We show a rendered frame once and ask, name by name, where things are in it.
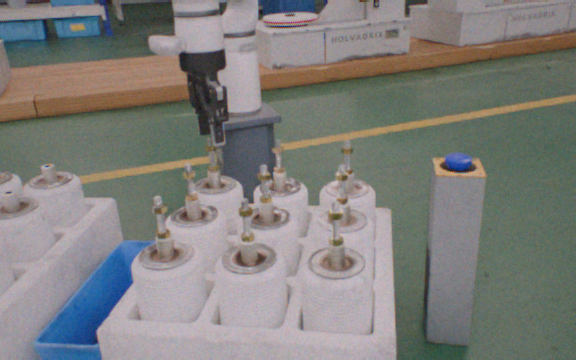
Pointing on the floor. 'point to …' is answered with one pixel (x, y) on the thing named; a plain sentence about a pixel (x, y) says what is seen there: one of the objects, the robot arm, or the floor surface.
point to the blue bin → (90, 307)
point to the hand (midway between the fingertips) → (211, 132)
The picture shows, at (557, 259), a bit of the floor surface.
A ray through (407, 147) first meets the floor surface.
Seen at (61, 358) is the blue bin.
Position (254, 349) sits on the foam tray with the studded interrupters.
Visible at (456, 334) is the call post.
